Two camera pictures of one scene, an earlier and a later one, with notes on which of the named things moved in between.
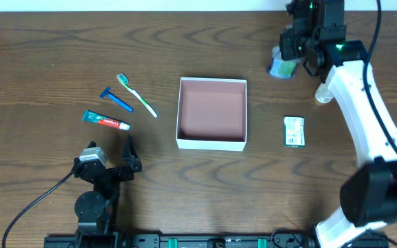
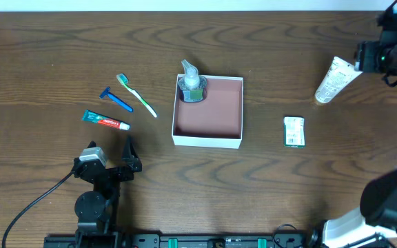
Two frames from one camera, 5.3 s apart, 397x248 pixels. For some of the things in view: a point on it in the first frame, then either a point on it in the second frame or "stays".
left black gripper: (112, 172) stays
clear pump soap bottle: (281, 68) to (192, 87)
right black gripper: (289, 46) to (364, 57)
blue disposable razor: (106, 92) stays
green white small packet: (294, 135) stays
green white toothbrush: (124, 80) stays
